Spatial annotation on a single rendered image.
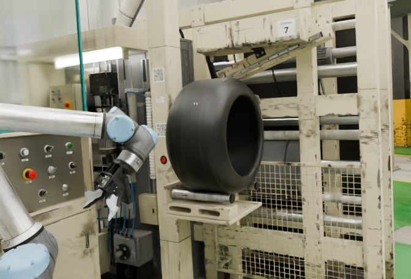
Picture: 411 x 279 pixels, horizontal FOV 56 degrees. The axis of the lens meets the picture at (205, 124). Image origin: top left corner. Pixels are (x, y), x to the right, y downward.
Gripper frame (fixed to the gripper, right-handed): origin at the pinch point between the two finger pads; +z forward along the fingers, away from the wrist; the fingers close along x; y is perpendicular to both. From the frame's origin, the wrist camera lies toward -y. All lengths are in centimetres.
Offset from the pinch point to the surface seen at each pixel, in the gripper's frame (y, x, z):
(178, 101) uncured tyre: -12, -13, -64
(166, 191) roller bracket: -44, -19, -33
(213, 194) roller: -48, 5, -40
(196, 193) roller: -48, -5, -38
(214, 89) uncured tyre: -12, 2, -75
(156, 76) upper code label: -12, -40, -79
